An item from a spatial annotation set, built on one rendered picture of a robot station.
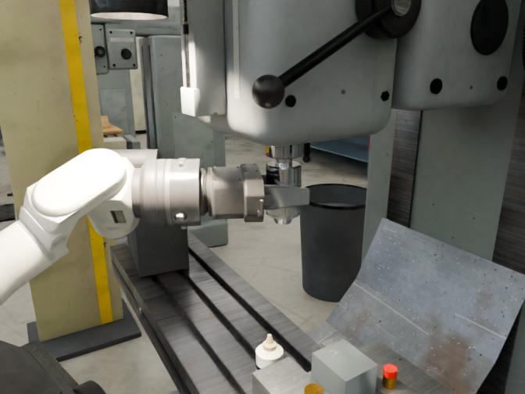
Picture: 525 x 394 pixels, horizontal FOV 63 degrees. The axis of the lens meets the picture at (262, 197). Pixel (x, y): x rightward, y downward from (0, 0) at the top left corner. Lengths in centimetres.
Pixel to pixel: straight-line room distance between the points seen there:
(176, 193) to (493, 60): 43
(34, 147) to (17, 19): 54
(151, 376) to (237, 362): 147
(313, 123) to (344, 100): 5
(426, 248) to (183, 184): 53
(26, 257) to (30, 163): 169
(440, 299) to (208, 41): 61
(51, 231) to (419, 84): 45
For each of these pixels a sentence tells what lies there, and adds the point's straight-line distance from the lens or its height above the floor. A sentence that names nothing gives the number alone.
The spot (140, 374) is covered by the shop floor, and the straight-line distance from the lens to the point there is 225.
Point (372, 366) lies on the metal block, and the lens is 56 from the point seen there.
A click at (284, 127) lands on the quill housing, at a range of 44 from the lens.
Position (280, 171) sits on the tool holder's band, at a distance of 55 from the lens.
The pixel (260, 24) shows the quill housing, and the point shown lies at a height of 143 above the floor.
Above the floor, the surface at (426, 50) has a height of 141.
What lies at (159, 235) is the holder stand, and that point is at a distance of 103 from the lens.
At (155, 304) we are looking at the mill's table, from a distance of 95.
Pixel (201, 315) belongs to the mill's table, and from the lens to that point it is 90.
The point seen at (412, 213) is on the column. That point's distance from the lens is 92.
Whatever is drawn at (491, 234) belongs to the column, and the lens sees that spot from 83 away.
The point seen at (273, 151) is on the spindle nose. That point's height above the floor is 129.
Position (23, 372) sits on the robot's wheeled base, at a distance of 146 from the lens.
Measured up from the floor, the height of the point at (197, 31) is 143.
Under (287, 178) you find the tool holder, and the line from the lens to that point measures 55.
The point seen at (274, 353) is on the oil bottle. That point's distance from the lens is 65.
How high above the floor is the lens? 140
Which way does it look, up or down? 18 degrees down
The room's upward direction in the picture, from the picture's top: straight up
